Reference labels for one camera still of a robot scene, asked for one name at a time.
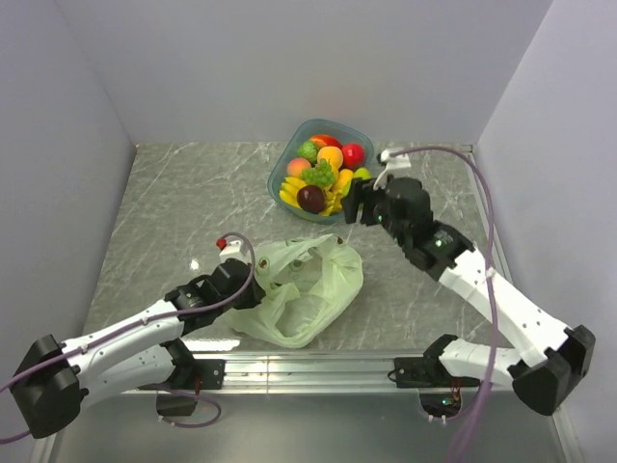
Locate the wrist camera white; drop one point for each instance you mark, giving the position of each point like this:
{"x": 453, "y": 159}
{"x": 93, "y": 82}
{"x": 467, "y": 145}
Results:
{"x": 233, "y": 248}
{"x": 394, "y": 165}

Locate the yellow banana bunch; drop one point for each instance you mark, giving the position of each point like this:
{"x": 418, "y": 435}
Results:
{"x": 291, "y": 186}

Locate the green round fruit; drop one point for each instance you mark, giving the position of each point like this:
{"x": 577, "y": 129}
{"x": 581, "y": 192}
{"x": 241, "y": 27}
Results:
{"x": 309, "y": 151}

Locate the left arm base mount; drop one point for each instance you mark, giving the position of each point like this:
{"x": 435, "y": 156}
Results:
{"x": 182, "y": 396}

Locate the red apple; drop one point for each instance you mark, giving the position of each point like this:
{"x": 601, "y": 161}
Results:
{"x": 353, "y": 155}

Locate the pale green plastic bag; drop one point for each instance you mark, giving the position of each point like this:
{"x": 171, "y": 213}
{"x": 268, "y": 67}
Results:
{"x": 308, "y": 284}

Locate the teal plastic tray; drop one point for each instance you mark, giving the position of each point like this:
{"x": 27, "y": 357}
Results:
{"x": 343, "y": 133}

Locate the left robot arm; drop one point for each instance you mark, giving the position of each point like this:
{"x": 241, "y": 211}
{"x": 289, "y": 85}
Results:
{"x": 56, "y": 380}

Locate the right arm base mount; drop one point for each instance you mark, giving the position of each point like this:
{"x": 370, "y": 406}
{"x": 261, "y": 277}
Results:
{"x": 439, "y": 392}

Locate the dark red fruit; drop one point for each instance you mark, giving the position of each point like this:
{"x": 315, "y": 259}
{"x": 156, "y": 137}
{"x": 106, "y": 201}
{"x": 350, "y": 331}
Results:
{"x": 311, "y": 199}

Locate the yellow mango in tray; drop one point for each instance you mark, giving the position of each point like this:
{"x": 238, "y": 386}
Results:
{"x": 344, "y": 177}

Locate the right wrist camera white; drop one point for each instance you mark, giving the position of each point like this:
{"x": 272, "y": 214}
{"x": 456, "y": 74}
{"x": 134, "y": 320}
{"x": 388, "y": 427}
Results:
{"x": 394, "y": 165}

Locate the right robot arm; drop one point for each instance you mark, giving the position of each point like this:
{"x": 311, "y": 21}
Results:
{"x": 546, "y": 359}

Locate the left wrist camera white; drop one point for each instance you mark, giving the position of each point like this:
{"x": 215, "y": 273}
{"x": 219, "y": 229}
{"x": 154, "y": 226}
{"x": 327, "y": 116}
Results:
{"x": 233, "y": 248}

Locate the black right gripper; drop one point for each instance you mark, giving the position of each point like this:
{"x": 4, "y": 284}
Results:
{"x": 361, "y": 191}

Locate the pink orange peach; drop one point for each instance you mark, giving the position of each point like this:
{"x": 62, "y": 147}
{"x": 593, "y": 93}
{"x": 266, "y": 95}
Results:
{"x": 296, "y": 166}

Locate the orange round fruit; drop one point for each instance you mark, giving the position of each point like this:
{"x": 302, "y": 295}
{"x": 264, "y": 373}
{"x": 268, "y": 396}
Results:
{"x": 332, "y": 154}

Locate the red orange mango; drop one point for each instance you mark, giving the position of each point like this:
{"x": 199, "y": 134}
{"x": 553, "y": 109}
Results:
{"x": 325, "y": 140}

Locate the green grape bunch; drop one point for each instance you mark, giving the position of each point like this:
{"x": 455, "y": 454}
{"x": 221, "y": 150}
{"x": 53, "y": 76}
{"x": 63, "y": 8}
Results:
{"x": 322, "y": 175}

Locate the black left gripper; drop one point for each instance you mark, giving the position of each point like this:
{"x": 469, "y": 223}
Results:
{"x": 255, "y": 293}

